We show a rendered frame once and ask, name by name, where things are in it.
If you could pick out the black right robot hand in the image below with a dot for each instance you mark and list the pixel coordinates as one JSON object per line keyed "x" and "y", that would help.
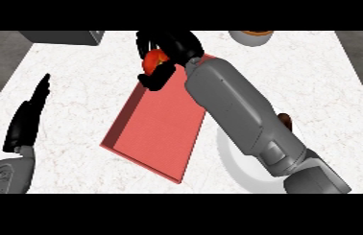
{"x": 177, "y": 47}

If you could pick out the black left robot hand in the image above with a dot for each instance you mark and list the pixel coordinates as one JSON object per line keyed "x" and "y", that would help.
{"x": 25, "y": 120}

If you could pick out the red tomato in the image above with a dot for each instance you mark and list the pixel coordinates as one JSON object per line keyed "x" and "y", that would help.
{"x": 153, "y": 61}

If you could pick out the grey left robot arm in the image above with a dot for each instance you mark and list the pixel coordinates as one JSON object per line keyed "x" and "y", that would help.
{"x": 16, "y": 173}

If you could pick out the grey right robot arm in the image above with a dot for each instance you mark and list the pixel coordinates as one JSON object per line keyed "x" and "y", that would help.
{"x": 236, "y": 111}

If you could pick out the red flat box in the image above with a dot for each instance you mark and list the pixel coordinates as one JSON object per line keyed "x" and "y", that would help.
{"x": 158, "y": 130}

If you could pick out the brown item on plate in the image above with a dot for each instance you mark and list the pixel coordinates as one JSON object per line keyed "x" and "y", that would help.
{"x": 285, "y": 120}

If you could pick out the white plate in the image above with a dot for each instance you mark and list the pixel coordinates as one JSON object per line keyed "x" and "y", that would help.
{"x": 240, "y": 168}

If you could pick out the grey bowl with orange contents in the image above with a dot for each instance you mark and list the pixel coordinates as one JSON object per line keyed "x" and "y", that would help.
{"x": 251, "y": 37}

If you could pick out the dark grey block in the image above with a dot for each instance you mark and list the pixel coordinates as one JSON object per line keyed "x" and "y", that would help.
{"x": 63, "y": 36}

